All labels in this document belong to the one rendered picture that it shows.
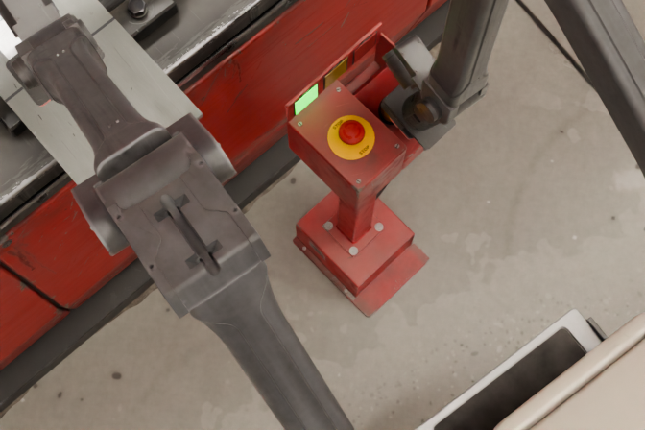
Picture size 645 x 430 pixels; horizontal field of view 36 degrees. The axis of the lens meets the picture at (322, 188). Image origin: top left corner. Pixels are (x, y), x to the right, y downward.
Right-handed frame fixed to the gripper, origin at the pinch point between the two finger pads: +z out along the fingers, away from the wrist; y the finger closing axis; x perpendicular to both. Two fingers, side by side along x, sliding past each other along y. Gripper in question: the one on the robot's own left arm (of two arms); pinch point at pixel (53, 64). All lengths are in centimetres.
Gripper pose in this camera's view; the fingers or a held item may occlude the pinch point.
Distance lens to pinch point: 133.0
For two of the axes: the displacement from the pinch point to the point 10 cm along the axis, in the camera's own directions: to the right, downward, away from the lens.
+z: -3.0, -0.6, 9.5
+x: 5.9, 7.7, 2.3
